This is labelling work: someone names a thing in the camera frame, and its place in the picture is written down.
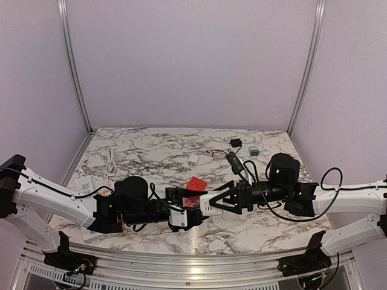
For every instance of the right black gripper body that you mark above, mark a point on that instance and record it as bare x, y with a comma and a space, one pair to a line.
247, 194

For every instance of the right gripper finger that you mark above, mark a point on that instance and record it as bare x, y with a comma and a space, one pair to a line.
226, 200
227, 186

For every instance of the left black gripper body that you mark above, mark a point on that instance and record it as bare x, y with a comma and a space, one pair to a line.
172, 193

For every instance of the red cube socket adapter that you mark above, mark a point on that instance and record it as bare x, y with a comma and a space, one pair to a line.
196, 184

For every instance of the black adapter with cable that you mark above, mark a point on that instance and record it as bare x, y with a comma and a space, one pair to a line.
235, 143

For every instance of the pink triangular power strip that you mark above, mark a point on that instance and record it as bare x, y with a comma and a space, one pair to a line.
191, 202

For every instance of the white travel adapter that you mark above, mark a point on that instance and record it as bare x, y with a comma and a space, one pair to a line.
206, 208

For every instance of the orange power strip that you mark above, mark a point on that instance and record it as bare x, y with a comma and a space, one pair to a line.
105, 192

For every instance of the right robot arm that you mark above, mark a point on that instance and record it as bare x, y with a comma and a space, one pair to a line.
308, 201

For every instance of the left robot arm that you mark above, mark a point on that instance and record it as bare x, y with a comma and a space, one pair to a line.
132, 201

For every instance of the green plug adapter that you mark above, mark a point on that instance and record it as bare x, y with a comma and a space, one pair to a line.
253, 151

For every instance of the white usb charger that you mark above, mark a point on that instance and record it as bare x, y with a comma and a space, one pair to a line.
193, 160

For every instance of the white pastel power strip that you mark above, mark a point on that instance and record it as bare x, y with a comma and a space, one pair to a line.
84, 185

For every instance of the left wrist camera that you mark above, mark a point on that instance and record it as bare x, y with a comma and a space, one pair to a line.
177, 220

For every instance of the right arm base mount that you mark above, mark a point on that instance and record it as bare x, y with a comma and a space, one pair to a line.
312, 259

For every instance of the front aluminium rail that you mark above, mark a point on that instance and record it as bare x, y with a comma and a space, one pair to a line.
131, 270

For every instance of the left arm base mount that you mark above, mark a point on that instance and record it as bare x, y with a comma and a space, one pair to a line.
72, 262

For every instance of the right aluminium frame post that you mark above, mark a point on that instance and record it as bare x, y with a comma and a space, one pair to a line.
309, 65

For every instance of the aluminium frame post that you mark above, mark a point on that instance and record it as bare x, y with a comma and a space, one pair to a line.
309, 65
65, 25

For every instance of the left aluminium frame post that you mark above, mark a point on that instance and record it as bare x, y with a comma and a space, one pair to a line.
65, 25

